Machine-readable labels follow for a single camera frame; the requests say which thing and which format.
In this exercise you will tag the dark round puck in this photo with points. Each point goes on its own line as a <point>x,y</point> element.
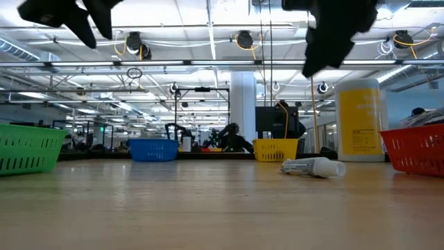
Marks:
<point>426,119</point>

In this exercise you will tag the yellow plastic basket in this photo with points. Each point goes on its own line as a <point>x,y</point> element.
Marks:
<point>275,150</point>

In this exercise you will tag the red plastic basket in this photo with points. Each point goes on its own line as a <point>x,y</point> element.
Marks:
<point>416,149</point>

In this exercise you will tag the yellow wipes canister white lid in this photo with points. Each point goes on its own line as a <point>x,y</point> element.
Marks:
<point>360,118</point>

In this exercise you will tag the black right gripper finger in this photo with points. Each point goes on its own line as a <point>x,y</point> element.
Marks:
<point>343,45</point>
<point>317,52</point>

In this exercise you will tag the white pillar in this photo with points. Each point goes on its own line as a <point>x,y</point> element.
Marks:
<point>243,104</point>

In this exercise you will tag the green plastic basket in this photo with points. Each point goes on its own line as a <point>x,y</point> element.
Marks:
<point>27,149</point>

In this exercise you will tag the long ceiling light strip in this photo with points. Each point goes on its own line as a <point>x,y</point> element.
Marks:
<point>152,63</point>

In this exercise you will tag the small white toothpaste tube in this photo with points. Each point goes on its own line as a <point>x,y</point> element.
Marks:
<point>312,167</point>

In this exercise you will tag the black background robot arm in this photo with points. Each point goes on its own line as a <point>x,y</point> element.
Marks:
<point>170,130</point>

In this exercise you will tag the black monitor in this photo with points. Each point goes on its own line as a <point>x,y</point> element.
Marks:
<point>267,119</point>

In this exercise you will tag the black background rig frame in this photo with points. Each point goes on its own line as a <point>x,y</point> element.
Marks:
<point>203,89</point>

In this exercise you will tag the person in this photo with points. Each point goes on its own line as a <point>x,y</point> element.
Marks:
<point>234,142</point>

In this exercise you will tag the blue plastic basket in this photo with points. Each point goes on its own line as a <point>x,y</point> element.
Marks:
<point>152,150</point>

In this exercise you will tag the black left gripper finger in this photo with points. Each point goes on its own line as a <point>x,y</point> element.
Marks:
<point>102,17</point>
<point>59,12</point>

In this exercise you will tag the silver ceiling air duct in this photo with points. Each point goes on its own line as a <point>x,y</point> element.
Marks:
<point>14,48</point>

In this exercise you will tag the white paper towel roll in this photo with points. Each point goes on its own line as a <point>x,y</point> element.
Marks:
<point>186,144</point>

